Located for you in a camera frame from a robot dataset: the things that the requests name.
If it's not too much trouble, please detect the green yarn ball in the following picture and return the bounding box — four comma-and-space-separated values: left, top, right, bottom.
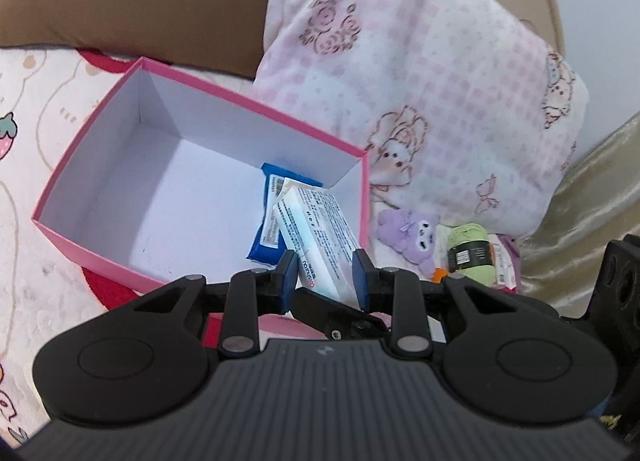
446, 222, 493, 287

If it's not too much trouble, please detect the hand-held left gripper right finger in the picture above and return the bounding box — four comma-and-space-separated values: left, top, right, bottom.
351, 249, 511, 359

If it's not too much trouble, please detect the pink cardboard box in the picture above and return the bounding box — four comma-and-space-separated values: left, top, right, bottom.
31, 57, 372, 302

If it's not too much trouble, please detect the printed fleece blanket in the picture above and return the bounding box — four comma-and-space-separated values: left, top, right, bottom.
0, 46, 523, 442

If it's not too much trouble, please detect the clear plastic box orange label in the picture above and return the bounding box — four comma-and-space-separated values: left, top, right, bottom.
487, 235, 518, 292

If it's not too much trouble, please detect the brown cushion cloud print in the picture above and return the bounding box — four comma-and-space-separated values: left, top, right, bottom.
0, 0, 296, 79

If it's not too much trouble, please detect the blue wet wipes packet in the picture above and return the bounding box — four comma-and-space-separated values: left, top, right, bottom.
247, 162, 326, 267

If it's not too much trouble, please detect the white tissue packet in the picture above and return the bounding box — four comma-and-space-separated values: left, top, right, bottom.
271, 181, 363, 307

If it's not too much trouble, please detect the gold satin cloth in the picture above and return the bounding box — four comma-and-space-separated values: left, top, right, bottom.
520, 113, 640, 317

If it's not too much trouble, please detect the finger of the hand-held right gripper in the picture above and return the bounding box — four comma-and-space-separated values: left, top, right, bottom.
294, 287, 393, 342

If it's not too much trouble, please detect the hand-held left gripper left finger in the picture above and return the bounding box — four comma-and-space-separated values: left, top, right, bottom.
132, 249, 299, 359

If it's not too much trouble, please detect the purple plush toy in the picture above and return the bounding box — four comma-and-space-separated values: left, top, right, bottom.
376, 208, 441, 276

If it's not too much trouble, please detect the pink checked pillow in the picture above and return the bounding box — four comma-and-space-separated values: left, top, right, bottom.
252, 0, 591, 242

